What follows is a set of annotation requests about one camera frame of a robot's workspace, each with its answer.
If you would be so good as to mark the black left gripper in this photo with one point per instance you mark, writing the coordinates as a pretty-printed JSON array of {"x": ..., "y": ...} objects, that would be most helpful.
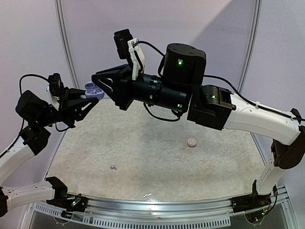
[{"x": 66, "y": 113}]

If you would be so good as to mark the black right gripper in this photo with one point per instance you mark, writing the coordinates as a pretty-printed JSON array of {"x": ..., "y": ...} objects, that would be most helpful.
[{"x": 124, "y": 88}]

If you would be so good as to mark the lavender earbud charging case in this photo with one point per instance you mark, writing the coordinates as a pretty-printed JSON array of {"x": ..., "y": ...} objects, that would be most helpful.
[{"x": 89, "y": 86}]

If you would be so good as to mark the pink earbud charging case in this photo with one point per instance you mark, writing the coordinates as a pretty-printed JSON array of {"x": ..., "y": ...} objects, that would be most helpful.
[{"x": 192, "y": 142}]

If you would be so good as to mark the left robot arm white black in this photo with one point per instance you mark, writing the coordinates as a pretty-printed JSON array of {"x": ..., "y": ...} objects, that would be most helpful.
[{"x": 30, "y": 141}]

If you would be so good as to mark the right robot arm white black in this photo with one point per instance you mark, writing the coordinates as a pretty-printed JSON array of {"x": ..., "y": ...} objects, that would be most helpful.
[{"x": 179, "y": 87}]

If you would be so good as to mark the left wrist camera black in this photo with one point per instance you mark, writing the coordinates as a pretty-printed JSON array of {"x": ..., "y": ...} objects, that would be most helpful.
[{"x": 54, "y": 86}]

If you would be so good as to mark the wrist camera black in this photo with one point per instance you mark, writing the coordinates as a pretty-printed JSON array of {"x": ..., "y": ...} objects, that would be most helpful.
[
  {"x": 126, "y": 46},
  {"x": 54, "y": 86}
]

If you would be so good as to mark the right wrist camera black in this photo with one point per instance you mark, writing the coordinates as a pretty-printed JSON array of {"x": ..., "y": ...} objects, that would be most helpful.
[{"x": 126, "y": 46}]

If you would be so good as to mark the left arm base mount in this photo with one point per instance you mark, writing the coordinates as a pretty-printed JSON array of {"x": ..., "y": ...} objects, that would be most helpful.
[{"x": 71, "y": 203}]

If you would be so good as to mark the aluminium front rail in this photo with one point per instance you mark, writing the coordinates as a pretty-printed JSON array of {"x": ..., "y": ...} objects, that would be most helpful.
[{"x": 102, "y": 213}]

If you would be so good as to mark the right aluminium corner post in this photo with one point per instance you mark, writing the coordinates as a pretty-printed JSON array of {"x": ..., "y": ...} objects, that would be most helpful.
[{"x": 251, "y": 44}]

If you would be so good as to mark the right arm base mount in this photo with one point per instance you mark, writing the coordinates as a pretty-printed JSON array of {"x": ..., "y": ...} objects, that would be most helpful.
[{"x": 253, "y": 201}]

